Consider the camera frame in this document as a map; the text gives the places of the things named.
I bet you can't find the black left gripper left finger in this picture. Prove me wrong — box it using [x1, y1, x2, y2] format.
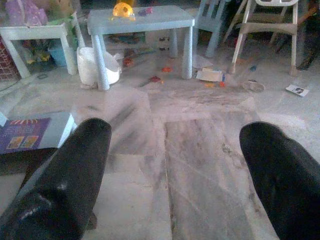
[0, 117, 113, 240]

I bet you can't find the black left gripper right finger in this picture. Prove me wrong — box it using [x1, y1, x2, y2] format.
[239, 121, 320, 240]

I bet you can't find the purple picture book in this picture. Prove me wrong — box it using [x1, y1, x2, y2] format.
[0, 111, 76, 155]

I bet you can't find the white printed card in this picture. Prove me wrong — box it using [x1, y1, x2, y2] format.
[285, 84, 310, 98]

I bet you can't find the round grey lid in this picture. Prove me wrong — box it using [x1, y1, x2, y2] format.
[241, 79, 266, 93]

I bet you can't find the white plastic bag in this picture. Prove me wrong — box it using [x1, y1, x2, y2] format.
[76, 46, 122, 86]

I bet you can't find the light blue storage bin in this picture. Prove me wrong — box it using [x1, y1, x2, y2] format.
[47, 46, 69, 68]

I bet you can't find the red brick pattern box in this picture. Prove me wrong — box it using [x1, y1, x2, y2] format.
[0, 36, 21, 82]

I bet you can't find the white paper booklet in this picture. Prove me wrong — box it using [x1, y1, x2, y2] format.
[195, 67, 227, 83]

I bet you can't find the white kids table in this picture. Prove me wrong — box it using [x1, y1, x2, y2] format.
[0, 12, 86, 79]

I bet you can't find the white high chair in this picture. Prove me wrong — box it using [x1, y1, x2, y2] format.
[223, 0, 300, 77]

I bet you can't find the purple toy house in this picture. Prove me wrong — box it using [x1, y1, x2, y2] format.
[4, 0, 49, 27]

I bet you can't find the light blue plastic kids chair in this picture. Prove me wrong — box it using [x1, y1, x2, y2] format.
[194, 0, 227, 59]

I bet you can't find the yellow toy ball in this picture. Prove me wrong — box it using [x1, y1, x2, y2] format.
[112, 2, 136, 21]

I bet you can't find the blue-grey plastic kids table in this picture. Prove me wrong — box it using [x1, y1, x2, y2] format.
[86, 5, 196, 91]

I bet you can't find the small purple toy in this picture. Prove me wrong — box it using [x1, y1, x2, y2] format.
[137, 6, 154, 17]

